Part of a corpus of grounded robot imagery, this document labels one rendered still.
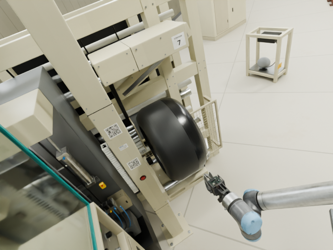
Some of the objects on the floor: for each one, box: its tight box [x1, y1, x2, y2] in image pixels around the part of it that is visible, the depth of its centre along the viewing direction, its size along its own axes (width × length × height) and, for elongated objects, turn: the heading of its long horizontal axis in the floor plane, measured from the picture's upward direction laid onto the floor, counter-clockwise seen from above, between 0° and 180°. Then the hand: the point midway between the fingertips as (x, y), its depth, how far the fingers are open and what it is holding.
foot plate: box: [160, 211, 193, 249], centre depth 201 cm, size 27×27×2 cm
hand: (205, 176), depth 112 cm, fingers closed
